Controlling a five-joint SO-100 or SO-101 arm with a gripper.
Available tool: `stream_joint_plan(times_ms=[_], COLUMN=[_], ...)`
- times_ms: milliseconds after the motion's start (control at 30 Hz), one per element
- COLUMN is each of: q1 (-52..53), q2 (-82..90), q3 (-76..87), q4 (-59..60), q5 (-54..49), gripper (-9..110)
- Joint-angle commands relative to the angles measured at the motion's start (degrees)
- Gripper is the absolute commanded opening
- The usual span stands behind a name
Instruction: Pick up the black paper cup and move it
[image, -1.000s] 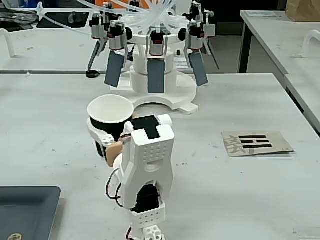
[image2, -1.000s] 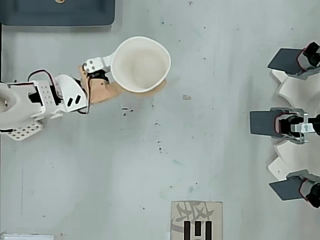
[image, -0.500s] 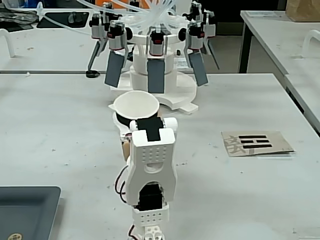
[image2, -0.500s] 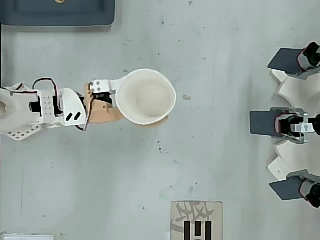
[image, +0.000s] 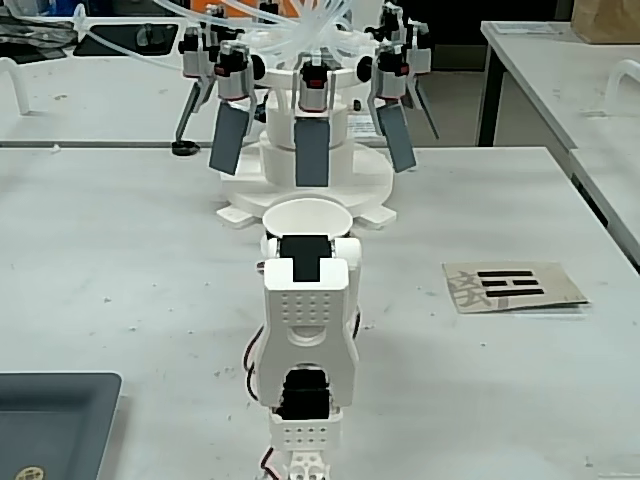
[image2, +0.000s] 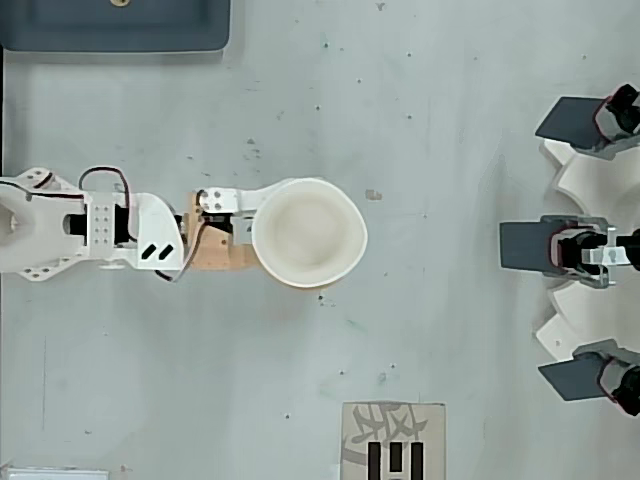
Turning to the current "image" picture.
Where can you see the cardboard card with black print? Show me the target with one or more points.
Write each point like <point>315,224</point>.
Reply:
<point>515,287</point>

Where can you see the dark blue tray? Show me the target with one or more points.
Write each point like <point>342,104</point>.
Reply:
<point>50,420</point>

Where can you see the white back table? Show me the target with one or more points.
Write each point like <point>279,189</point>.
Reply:
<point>100,100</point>

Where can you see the black round cap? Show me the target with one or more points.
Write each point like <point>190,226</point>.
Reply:
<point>185,148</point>

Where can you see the silver black motor unit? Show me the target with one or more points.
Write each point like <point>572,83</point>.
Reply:
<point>392,80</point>
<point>195,55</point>
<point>314,95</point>
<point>417,52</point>
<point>232,80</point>

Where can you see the black paper cup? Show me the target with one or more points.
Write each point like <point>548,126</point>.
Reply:
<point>306,217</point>

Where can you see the white side table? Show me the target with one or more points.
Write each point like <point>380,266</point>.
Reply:
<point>550,85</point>

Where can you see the clear plastic tube bundle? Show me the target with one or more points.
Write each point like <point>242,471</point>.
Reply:
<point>310,30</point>

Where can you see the dark clutter pile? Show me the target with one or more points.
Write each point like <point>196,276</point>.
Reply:
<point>35,30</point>

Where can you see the grey flat paddle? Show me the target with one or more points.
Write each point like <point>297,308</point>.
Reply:
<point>230,140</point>
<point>425,112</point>
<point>192,107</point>
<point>312,155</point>
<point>397,140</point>

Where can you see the white printed label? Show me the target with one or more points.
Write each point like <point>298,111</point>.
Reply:
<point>361,126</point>

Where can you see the black flat tray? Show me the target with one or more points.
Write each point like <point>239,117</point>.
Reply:
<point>115,40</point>

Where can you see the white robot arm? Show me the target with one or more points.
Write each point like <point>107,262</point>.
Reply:
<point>305,320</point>

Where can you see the gold round badge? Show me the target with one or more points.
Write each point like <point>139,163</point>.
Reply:
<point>30,473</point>

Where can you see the brown paper bag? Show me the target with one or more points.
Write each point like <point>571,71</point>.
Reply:
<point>605,20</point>

